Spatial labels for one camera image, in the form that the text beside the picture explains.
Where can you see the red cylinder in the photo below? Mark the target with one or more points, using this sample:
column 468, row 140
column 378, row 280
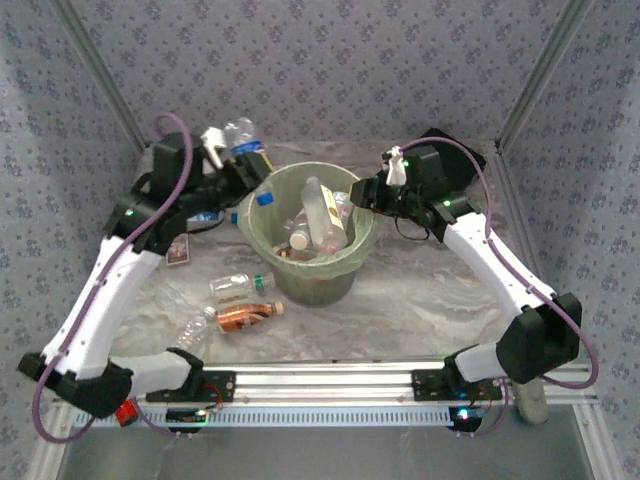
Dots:
column 126, row 412

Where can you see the translucent bin with green liner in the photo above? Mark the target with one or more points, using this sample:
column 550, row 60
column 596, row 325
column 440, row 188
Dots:
column 315, row 285

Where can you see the clear bottle cream label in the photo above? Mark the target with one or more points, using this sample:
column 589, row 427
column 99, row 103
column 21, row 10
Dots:
column 325, row 220

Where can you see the clear bottle with green band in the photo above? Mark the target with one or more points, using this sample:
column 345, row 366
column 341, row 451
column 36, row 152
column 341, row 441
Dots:
column 232, row 285

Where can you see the controller board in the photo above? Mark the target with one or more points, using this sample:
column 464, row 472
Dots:
column 185, row 415
column 467, row 422

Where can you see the clear bottle large blue cap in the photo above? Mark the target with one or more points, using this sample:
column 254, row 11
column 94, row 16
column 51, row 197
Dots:
column 264, row 198

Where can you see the purple card box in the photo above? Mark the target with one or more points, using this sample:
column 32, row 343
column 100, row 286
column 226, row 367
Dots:
column 178, row 250

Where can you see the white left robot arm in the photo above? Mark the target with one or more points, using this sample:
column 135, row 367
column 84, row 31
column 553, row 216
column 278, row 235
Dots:
column 100, row 300

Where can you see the left controller board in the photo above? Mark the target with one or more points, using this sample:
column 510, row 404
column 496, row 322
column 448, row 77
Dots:
column 185, row 415

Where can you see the clear bottle blue wrap label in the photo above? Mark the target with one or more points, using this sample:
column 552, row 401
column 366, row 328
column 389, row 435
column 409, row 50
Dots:
column 245, row 140

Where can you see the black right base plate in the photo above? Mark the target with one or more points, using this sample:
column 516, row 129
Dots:
column 422, row 385

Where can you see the grey stone block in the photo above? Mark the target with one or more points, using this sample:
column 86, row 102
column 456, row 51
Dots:
column 532, row 405

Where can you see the right controller board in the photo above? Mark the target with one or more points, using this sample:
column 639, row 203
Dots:
column 467, row 422

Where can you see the copper brown plastic bottle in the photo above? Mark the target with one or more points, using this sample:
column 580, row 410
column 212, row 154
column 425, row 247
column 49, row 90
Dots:
column 245, row 317

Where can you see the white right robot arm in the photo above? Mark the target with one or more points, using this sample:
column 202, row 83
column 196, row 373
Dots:
column 490, row 260

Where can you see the aluminium corner post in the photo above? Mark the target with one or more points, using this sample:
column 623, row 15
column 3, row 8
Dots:
column 102, row 75
column 542, row 75

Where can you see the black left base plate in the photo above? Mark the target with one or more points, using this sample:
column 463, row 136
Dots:
column 225, row 387

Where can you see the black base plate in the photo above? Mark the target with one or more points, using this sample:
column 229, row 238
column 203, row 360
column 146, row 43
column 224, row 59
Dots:
column 225, row 387
column 422, row 385

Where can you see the black case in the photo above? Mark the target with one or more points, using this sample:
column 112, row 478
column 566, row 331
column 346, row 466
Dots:
column 462, row 157

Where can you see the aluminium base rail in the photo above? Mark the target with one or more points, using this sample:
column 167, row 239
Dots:
column 325, row 385

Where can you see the blue label bottle blue cap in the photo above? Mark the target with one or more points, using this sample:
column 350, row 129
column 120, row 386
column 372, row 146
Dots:
column 206, row 217

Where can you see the clear plastic bottle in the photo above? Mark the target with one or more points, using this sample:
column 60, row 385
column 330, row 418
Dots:
column 346, row 205

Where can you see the marbled white table cover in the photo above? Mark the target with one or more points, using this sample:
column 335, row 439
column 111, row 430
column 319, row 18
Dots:
column 375, row 320

